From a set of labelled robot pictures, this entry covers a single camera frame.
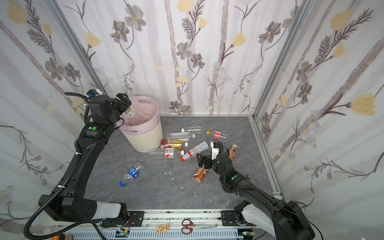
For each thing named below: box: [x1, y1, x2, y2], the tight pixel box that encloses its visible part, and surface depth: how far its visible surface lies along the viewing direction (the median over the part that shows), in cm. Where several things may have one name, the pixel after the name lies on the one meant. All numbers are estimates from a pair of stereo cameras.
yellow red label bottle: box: [161, 139, 183, 150], surface depth 99 cm
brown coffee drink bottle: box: [191, 166, 209, 184], surface depth 86 cm
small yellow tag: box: [156, 224, 170, 234], surface depth 72 cm
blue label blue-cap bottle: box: [119, 165, 141, 187], surface depth 87 cm
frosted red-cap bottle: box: [180, 141, 209, 162], surface depth 98 cm
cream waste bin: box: [115, 96, 164, 153], surface depth 88 cm
